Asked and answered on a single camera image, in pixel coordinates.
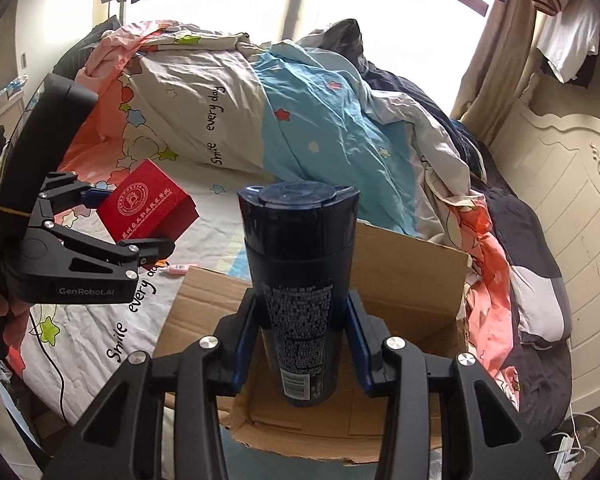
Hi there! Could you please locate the dark blue shampoo bottle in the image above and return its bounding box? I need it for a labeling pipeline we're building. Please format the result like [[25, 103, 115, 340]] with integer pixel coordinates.
[[236, 183, 360, 407]]

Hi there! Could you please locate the cream carved headboard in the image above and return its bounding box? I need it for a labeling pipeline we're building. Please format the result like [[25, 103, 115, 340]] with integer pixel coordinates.
[[490, 72, 600, 411]]

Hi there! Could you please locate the beige curtain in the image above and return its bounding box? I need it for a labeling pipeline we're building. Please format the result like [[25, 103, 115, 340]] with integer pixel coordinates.
[[450, 0, 538, 121]]

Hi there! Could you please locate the star printed bed sheet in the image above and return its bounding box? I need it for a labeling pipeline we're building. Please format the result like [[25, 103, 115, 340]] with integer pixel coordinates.
[[2, 157, 286, 480]]

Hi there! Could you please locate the star printed quilt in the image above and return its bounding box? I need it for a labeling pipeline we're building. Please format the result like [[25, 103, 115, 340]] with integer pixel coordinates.
[[57, 20, 523, 411]]

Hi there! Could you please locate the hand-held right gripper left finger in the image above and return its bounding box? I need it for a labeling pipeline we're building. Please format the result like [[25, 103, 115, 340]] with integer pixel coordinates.
[[42, 287, 262, 480]]

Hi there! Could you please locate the brown cardboard box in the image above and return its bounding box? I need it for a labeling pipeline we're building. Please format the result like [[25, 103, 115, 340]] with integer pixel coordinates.
[[152, 220, 473, 466]]

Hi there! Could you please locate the white grey pillow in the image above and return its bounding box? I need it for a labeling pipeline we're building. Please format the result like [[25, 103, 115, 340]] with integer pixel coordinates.
[[510, 260, 573, 346]]

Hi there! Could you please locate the white power strip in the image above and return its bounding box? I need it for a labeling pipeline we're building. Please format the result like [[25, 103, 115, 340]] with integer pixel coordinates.
[[550, 430, 581, 476]]

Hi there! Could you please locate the dark navy blanket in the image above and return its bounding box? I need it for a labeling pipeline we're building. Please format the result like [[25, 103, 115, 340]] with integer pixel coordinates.
[[300, 19, 576, 411]]

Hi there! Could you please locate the red gift box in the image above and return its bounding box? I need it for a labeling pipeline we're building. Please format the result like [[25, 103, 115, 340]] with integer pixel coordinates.
[[96, 159, 199, 243]]

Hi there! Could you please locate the white hanging garment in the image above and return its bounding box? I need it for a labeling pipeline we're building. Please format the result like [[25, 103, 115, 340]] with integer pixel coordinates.
[[527, 0, 600, 83]]

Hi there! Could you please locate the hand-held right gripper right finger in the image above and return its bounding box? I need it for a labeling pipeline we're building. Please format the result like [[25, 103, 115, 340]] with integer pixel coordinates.
[[345, 292, 561, 480]]

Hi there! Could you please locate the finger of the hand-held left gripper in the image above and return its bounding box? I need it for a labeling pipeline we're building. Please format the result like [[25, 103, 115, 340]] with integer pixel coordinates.
[[30, 171, 117, 221], [50, 225, 177, 306]]

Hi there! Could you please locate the black cable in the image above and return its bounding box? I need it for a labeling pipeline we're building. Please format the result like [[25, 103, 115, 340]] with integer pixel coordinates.
[[42, 330, 81, 426]]

